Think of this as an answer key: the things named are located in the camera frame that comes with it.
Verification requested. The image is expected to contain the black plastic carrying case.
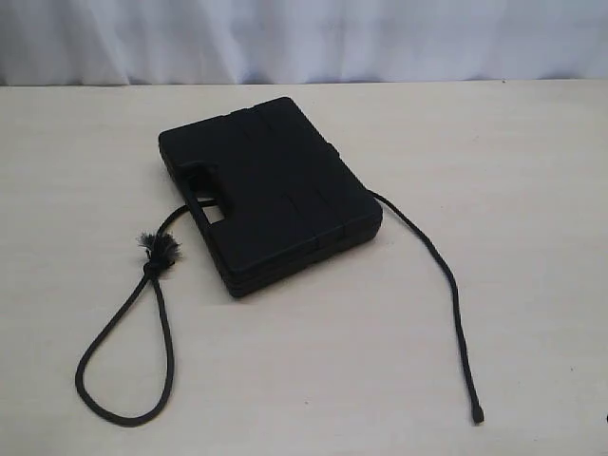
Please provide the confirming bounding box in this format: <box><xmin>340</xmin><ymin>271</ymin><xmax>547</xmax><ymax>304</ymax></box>
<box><xmin>158</xmin><ymin>97</ymin><xmax>383</xmax><ymax>297</ymax></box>

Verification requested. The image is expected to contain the black braided rope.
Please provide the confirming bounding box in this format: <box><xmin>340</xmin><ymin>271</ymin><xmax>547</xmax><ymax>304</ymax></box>
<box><xmin>74</xmin><ymin>189</ymin><xmax>486</xmax><ymax>428</ymax></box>

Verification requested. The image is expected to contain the white backdrop curtain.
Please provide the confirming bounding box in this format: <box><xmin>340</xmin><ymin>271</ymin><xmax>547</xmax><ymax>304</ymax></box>
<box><xmin>1</xmin><ymin>1</ymin><xmax>607</xmax><ymax>86</ymax></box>

